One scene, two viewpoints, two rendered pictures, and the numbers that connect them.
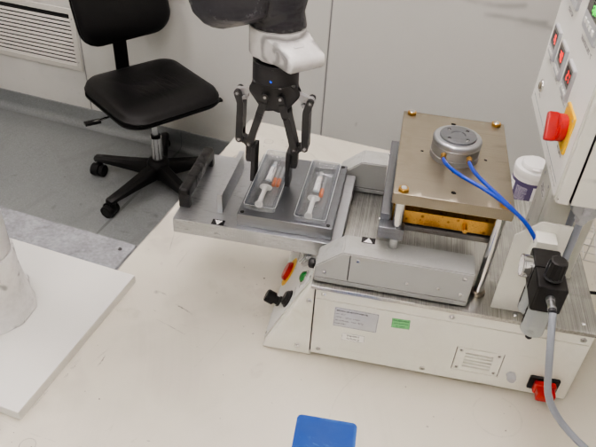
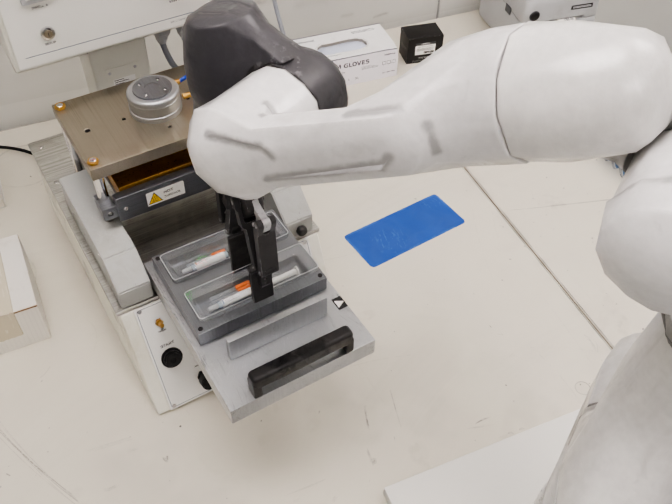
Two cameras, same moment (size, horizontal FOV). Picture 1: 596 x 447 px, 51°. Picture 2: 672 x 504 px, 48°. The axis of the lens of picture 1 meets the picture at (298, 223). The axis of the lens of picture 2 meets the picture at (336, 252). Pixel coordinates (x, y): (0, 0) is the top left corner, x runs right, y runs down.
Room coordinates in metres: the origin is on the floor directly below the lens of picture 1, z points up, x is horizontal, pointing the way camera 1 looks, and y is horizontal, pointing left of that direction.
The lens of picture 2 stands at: (1.30, 0.65, 1.80)
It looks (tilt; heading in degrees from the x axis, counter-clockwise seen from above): 47 degrees down; 229
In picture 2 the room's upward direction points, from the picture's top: 1 degrees clockwise
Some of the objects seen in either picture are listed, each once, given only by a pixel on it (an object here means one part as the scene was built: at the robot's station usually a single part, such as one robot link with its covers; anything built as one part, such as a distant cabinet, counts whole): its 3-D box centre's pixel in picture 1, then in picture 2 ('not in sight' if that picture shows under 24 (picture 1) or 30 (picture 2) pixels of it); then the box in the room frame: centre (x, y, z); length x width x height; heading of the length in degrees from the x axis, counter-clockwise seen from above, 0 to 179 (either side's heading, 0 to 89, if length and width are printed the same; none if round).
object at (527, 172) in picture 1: (527, 187); not in sight; (1.25, -0.54, 0.83); 0.09 x 0.09 x 0.15
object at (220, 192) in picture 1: (269, 195); (254, 299); (0.94, 0.06, 0.97); 0.30 x 0.22 x 0.08; 81
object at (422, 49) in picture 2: not in sight; (421, 43); (0.11, -0.44, 0.83); 0.09 x 0.06 x 0.07; 155
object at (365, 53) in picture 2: not in sight; (343, 57); (0.30, -0.50, 0.83); 0.23 x 0.12 x 0.07; 161
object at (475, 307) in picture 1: (451, 243); (165, 184); (0.89, -0.28, 0.93); 0.46 x 0.35 x 0.01; 81
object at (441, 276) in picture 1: (388, 267); (265, 177); (0.77, -0.15, 0.97); 0.26 x 0.05 x 0.07; 81
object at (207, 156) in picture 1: (197, 175); (301, 360); (0.96, 0.19, 0.99); 0.15 x 0.02 x 0.04; 171
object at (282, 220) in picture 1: (294, 193); (238, 272); (0.94, 0.01, 0.98); 0.20 x 0.17 x 0.03; 171
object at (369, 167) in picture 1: (403, 176); (104, 235); (1.05, -0.20, 0.97); 0.25 x 0.05 x 0.07; 81
